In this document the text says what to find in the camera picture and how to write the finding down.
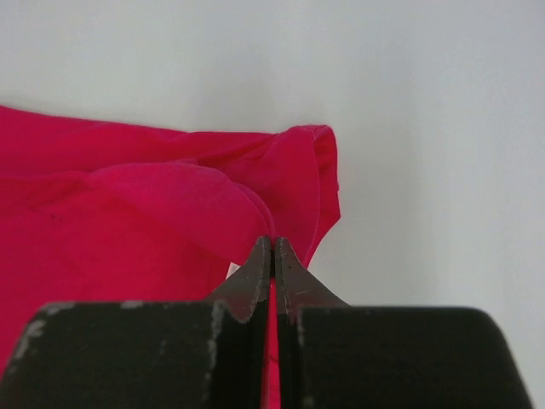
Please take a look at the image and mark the pink red t shirt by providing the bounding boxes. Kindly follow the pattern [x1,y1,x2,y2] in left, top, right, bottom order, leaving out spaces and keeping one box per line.
[1,107,341,408]

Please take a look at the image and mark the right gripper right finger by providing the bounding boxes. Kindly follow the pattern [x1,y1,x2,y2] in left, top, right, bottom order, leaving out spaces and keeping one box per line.
[274,238,532,408]

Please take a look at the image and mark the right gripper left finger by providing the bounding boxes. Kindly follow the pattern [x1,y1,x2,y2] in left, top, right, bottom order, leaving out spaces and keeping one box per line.
[1,237,273,408]

